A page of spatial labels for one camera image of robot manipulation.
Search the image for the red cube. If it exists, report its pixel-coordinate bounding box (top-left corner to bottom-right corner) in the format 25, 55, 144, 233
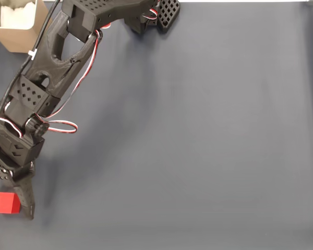
0, 192, 22, 215

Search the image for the black camera cable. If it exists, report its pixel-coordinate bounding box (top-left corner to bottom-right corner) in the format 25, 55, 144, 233
0, 0, 62, 132

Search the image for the white crumpled tissue paper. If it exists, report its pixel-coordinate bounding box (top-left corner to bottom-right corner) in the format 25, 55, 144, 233
0, 0, 37, 29

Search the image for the dark blue table mat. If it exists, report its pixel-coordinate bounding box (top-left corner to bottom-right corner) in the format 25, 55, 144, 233
0, 2, 313, 250

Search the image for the red white black servo cable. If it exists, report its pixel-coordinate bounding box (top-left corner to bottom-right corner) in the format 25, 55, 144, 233
142, 7, 160, 20
32, 28, 104, 135
0, 117, 26, 138

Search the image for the beige box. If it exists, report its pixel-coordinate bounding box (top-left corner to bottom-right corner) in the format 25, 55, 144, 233
0, 0, 50, 54

